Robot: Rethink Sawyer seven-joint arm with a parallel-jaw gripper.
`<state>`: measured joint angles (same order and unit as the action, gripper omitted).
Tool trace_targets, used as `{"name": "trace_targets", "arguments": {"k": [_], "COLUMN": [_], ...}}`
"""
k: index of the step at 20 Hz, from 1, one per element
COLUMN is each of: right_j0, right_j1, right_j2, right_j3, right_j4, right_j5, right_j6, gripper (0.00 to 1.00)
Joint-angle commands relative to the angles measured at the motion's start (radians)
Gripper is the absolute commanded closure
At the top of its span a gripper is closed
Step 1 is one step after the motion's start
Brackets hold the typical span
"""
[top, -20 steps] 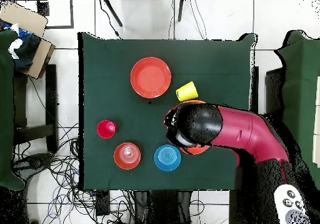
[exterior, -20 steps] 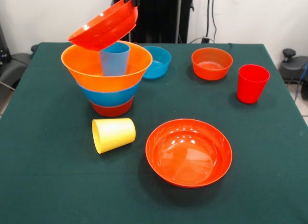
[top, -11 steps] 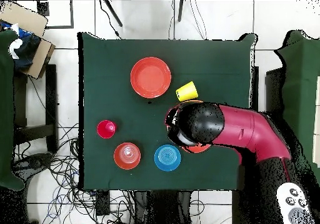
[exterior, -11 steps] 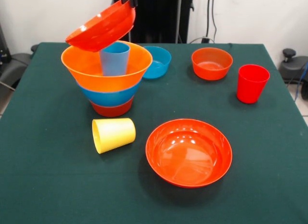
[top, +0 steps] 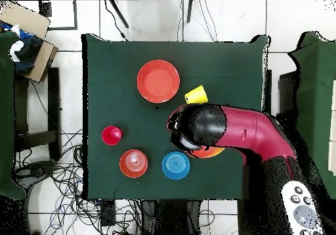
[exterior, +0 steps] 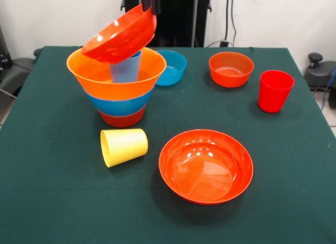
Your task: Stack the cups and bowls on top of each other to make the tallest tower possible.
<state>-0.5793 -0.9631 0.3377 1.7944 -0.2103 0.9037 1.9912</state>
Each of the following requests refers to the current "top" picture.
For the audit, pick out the black chair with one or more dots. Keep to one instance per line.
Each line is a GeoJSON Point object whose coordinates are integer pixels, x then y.
{"type": "Point", "coordinates": [287, 93]}

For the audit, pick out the black metal frame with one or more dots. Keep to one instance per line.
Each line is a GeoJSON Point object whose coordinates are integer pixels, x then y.
{"type": "Point", "coordinates": [45, 9]}

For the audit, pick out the cardboard box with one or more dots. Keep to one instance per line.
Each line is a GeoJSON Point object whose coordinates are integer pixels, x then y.
{"type": "Point", "coordinates": [26, 17]}

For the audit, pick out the small red-orange bowl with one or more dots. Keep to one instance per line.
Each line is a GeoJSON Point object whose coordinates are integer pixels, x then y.
{"type": "Point", "coordinates": [133, 163]}

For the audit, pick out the black power strip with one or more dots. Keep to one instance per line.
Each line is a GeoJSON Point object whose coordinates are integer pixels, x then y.
{"type": "Point", "coordinates": [108, 214]}

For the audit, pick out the blue and white cloth bundle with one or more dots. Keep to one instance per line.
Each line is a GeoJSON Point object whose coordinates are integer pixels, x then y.
{"type": "Point", "coordinates": [26, 51]}

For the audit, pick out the small blue bowl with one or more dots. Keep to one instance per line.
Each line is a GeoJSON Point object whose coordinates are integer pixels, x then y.
{"type": "Point", "coordinates": [176, 165]}

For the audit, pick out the large orange bowl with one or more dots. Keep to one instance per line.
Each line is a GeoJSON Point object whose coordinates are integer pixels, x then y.
{"type": "Point", "coordinates": [220, 151]}

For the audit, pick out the green cloth side table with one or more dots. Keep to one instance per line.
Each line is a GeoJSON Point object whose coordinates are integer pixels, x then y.
{"type": "Point", "coordinates": [315, 88]}
{"type": "Point", "coordinates": [6, 114]}

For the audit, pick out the red cup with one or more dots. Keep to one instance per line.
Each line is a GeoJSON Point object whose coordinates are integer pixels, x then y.
{"type": "Point", "coordinates": [111, 135]}

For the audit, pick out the dark green tablecloth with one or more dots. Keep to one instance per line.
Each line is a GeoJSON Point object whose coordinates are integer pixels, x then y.
{"type": "Point", "coordinates": [113, 61]}

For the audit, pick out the black tripod leg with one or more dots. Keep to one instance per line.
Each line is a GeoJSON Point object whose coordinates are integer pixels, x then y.
{"type": "Point", "coordinates": [189, 11]}
{"type": "Point", "coordinates": [119, 14]}

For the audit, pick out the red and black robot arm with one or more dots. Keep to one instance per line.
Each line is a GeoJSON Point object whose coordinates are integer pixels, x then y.
{"type": "Point", "coordinates": [249, 130]}

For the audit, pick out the yellow cup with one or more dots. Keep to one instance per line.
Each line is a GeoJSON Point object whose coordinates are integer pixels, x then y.
{"type": "Point", "coordinates": [196, 95]}

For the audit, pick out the black pedestal leg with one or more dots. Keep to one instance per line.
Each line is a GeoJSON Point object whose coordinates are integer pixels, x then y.
{"type": "Point", "coordinates": [34, 170]}

